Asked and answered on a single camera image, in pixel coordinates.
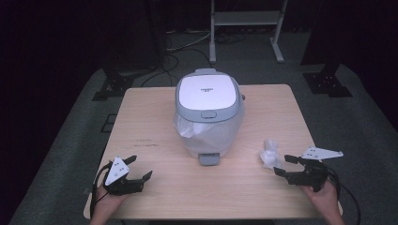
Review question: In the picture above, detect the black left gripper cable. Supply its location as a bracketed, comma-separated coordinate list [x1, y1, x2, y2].
[89, 161, 113, 219]

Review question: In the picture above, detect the black floor cable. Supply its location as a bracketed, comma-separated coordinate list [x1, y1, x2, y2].
[140, 46, 181, 88]

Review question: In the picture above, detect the white metal stand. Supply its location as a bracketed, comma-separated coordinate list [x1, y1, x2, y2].
[208, 0, 289, 65]

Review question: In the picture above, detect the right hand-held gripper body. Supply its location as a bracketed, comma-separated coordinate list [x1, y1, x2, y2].
[285, 147, 344, 193]

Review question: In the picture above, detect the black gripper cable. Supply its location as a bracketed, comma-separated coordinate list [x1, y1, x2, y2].
[89, 161, 113, 219]
[325, 167, 361, 225]

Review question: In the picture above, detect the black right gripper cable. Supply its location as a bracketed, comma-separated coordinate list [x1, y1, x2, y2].
[325, 167, 361, 225]

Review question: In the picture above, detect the white plastic bin liner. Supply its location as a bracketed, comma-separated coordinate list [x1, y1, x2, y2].
[173, 106, 245, 158]

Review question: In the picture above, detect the white paper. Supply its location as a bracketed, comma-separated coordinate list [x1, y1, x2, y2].
[258, 139, 282, 171]

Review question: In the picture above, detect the white pedal bin grey lid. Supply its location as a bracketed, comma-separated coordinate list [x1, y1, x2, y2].
[173, 67, 246, 167]

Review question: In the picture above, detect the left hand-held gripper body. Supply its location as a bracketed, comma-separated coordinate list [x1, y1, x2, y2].
[102, 156, 145, 197]

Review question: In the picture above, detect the black stand base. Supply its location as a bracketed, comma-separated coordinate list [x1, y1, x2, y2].
[91, 72, 136, 102]
[301, 70, 353, 98]

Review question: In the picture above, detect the person's right hand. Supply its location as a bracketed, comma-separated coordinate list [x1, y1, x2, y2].
[301, 181, 340, 214]

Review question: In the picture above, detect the person's left hand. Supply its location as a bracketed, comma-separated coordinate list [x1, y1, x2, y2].
[93, 187, 128, 214]

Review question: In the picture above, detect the white floor cable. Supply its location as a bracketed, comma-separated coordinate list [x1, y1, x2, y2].
[165, 29, 212, 53]

